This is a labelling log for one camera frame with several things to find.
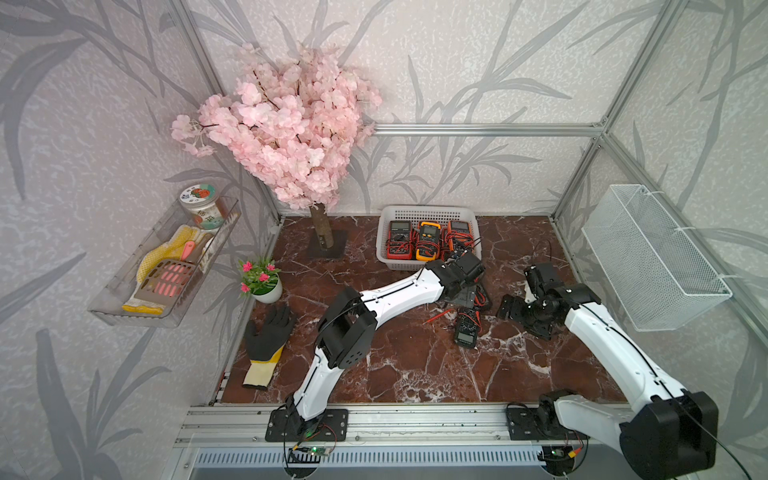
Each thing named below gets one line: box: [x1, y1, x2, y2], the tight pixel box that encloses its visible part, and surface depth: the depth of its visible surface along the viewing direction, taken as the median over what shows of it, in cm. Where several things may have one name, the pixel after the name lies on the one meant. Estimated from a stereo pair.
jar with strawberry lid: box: [180, 183, 225, 230], surface depth 72 cm
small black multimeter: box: [454, 306, 478, 348], surface depth 88 cm
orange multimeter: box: [446, 220, 474, 252], surface depth 103 cm
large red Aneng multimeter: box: [386, 220, 413, 260], surface depth 104 cm
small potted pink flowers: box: [238, 259, 283, 304], surface depth 89 cm
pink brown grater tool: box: [134, 241, 197, 303], surface depth 61 cm
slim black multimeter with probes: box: [454, 284, 487, 309], surface depth 82 cm
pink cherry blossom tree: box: [171, 44, 382, 259], surface depth 71 cm
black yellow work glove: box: [242, 305, 296, 390], surface depth 88 cm
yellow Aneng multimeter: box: [415, 222, 441, 262], surface depth 98 cm
